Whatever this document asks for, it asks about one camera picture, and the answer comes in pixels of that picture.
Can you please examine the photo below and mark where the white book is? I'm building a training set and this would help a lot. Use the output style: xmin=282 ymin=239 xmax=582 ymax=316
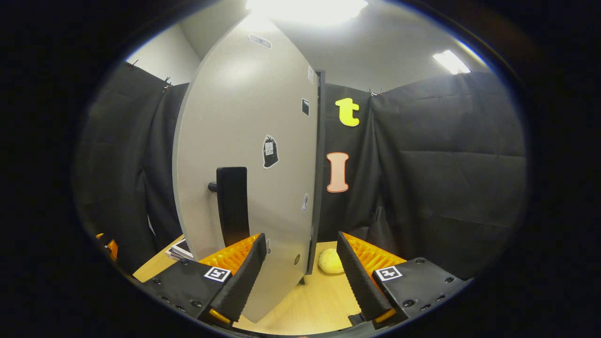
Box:
xmin=165 ymin=238 xmax=194 ymax=261

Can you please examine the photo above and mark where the small ceiling light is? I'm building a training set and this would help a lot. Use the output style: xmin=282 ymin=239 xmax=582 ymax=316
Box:
xmin=432 ymin=50 xmax=471 ymax=75

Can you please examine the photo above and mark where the light grey cabinet door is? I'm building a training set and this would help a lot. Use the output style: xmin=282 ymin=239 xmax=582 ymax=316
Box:
xmin=172 ymin=14 xmax=320 ymax=323

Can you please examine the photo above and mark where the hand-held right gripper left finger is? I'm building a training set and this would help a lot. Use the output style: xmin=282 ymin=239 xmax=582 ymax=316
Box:
xmin=136 ymin=233 xmax=267 ymax=329

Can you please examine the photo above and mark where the black door handle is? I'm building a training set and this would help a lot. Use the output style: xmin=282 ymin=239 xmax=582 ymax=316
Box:
xmin=208 ymin=167 xmax=251 ymax=248

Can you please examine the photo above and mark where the large ceiling light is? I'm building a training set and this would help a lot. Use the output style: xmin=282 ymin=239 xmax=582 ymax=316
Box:
xmin=247 ymin=0 xmax=369 ymax=26

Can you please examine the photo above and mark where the yellow round sponge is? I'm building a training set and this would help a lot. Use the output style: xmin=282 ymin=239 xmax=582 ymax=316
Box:
xmin=318 ymin=248 xmax=345 ymax=275

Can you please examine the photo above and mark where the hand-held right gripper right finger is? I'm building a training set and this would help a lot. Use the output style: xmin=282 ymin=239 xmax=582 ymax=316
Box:
xmin=336 ymin=231 xmax=472 ymax=331

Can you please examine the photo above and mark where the black backdrop cloth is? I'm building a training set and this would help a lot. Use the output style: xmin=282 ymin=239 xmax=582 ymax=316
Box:
xmin=73 ymin=61 xmax=529 ymax=282

